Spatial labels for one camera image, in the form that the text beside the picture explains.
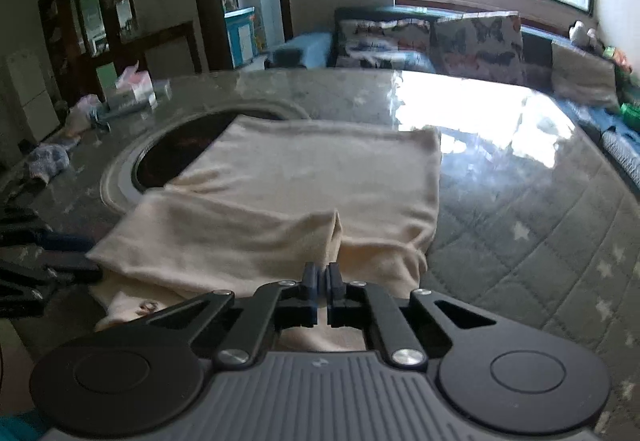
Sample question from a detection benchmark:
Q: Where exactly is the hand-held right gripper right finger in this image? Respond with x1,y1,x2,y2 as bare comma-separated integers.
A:
326,261,512,367

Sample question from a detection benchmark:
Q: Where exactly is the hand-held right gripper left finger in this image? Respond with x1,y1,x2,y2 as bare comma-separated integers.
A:
136,262,321,370

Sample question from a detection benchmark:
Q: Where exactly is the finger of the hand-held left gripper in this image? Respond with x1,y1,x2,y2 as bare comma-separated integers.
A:
0,253,104,320
0,206,96,254

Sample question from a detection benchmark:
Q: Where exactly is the cream knitted garment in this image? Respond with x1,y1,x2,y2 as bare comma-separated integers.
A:
86,114,442,353

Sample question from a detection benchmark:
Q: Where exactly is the blue grey fluffy cloth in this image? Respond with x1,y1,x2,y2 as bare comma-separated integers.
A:
25,143,72,185

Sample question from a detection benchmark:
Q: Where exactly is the pink plastic bag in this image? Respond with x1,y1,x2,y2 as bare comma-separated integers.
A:
63,93,104,136

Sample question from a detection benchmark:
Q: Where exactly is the white small fridge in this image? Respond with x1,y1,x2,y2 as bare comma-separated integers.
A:
5,48,62,145

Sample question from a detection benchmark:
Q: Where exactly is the round black table inset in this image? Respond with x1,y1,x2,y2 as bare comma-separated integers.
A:
100,99,316,215

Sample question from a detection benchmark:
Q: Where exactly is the pink tissue pack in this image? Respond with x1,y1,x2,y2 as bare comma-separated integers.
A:
114,61,154,105

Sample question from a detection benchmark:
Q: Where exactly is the white medicine box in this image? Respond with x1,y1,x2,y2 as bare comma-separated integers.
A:
148,79,173,109

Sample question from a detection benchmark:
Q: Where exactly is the dark wooden display cabinet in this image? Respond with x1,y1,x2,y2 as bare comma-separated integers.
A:
37,0,202,108

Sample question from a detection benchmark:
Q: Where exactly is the butterfly print cushion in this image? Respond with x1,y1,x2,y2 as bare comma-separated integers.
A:
431,10,529,88
334,17,433,72

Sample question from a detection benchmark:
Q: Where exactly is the blue white cabinet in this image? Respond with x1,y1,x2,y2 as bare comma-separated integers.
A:
224,6,259,68

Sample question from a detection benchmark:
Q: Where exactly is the dark sofa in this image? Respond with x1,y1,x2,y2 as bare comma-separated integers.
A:
265,6,640,202

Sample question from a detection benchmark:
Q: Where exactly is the beige cushion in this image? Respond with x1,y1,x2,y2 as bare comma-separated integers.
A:
550,41,621,111

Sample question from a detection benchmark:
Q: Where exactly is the white plush toy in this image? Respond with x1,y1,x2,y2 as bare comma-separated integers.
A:
569,20,599,49

